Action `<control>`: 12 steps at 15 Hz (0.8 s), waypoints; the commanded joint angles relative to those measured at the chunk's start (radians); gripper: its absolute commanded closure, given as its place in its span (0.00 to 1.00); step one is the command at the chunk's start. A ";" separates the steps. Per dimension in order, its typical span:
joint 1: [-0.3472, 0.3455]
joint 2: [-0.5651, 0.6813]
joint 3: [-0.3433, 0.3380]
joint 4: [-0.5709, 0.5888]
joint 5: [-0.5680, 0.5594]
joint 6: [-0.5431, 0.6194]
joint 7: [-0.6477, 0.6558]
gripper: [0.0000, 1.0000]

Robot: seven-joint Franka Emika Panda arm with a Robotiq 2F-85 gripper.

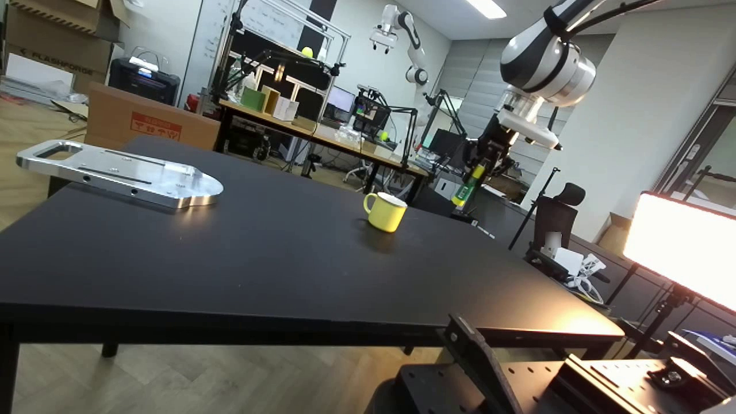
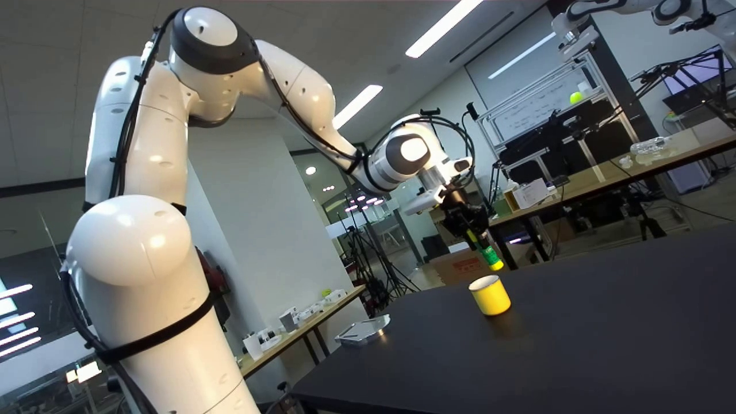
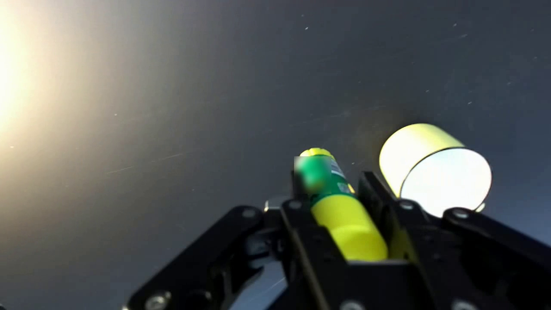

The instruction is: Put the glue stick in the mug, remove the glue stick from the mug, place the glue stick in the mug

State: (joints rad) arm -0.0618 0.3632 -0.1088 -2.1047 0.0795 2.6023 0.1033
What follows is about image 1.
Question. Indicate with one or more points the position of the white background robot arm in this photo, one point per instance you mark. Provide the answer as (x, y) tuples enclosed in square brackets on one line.
[(402, 35)]

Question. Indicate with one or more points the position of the cardboard box with orange label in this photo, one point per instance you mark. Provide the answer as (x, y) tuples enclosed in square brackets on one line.
[(151, 117)]

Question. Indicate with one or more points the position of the small red object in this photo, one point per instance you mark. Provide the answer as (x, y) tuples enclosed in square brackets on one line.
[(191, 102)]

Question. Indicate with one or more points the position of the black office chair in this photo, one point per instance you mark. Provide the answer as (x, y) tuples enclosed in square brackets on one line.
[(552, 220)]

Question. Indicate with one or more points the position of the black computer monitor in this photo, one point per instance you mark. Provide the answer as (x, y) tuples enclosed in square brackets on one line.
[(450, 145)]

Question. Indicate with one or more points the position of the black metal camera bracket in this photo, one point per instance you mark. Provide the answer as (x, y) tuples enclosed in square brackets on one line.
[(537, 382)]

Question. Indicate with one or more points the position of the silver metal plate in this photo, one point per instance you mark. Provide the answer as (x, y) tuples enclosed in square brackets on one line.
[(129, 175)]

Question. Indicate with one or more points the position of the yellow mug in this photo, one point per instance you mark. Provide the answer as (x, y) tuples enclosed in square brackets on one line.
[(386, 213)]

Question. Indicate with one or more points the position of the dark shelf unit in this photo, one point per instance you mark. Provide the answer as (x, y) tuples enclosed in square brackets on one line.
[(703, 145)]

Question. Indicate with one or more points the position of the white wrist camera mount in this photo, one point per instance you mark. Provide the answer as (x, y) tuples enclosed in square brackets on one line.
[(530, 128)]

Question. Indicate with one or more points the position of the green box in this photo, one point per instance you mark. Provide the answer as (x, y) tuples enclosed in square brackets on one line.
[(254, 100)]

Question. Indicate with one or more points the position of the white box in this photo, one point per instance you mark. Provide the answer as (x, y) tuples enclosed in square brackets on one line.
[(283, 108)]

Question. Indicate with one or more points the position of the bright monitor screen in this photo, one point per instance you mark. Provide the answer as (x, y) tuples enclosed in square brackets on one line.
[(685, 248)]

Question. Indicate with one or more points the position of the long ceiling light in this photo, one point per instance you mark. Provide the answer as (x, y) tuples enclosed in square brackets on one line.
[(488, 7)]

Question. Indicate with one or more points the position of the yellow-green tennis ball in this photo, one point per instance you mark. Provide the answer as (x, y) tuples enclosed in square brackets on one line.
[(306, 52)]

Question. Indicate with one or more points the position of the green yellow glue stick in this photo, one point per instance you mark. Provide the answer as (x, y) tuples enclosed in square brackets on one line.
[(467, 190)]

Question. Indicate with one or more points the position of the long wooden workbench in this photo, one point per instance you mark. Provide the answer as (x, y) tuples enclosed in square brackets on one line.
[(330, 137)]

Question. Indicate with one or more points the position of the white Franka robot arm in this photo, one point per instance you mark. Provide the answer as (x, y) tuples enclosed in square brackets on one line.
[(548, 61)]

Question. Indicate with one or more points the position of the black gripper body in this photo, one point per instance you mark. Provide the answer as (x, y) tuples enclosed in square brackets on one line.
[(497, 142)]

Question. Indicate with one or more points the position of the black 3D printer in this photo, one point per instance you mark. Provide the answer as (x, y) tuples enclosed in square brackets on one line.
[(371, 114)]

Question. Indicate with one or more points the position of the stacked plain cardboard boxes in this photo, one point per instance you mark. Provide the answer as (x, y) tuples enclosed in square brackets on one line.
[(61, 35)]

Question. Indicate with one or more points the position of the white metal frame rack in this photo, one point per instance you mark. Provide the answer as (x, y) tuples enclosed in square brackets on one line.
[(299, 23)]

